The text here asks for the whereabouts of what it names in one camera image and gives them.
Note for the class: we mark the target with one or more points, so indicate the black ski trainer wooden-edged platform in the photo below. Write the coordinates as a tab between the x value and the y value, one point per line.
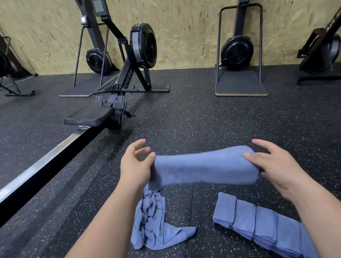
237	51

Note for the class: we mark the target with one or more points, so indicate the person's right forearm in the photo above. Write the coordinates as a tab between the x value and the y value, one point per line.
332	221

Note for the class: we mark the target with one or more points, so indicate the black ski trainer grey platform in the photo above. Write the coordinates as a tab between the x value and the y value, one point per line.
97	60

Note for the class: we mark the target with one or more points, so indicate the black rowing machine with rail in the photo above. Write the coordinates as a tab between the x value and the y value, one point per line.
59	151

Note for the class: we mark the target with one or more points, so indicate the person's left hand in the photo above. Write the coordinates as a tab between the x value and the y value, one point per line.
135	169

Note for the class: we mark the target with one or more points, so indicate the blue towel pile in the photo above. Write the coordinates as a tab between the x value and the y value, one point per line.
156	223

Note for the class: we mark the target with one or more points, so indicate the black upright exercise machine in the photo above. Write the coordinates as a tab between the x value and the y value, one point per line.
321	49

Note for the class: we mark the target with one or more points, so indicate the plain blue towel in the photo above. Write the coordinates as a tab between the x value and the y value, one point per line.
207	166

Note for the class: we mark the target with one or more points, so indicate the person's left forearm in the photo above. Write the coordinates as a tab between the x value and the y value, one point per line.
102	235

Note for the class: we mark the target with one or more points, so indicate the person's right hand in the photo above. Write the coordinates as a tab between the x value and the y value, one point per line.
276	164

